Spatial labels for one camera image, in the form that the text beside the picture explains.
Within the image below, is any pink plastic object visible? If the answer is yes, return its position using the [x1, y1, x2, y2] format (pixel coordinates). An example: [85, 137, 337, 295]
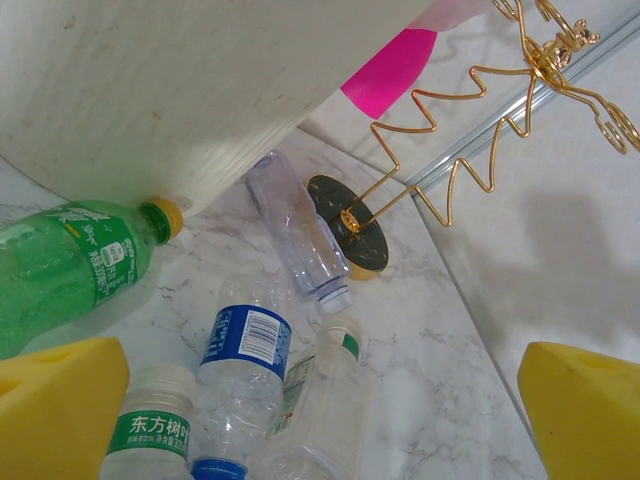
[339, 0, 494, 120]

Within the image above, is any clear bottle with green-white label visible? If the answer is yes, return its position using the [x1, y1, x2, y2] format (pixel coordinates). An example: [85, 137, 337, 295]
[247, 317, 374, 480]

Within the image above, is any green bottle with yellow cap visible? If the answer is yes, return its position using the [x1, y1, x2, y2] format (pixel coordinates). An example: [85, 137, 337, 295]
[0, 197, 185, 361]

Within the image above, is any white plastic bin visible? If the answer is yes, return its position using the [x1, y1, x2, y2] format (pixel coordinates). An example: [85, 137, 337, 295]
[0, 0, 441, 221]

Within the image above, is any white-capped bottle with green label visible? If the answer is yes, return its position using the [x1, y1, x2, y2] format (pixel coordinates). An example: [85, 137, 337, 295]
[99, 363, 199, 480]

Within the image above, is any clear bottle with blue label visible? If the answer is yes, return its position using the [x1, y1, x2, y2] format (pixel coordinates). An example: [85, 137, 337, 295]
[189, 262, 296, 480]

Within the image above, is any aluminium frame rail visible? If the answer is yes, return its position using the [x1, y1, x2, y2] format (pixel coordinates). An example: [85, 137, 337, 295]
[407, 7, 640, 199]

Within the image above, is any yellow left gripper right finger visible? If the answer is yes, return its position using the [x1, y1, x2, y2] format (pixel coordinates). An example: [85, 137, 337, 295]
[518, 341, 640, 480]

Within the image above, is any clear purple-tinted plastic bottle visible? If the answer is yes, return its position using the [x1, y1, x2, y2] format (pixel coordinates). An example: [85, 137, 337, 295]
[244, 149, 355, 315]

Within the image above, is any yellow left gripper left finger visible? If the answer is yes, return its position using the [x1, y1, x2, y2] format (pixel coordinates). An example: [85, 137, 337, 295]
[0, 337, 131, 480]

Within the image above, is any gold wire stand, dark base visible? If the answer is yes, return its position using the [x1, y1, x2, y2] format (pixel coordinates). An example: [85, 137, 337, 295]
[305, 0, 640, 282]

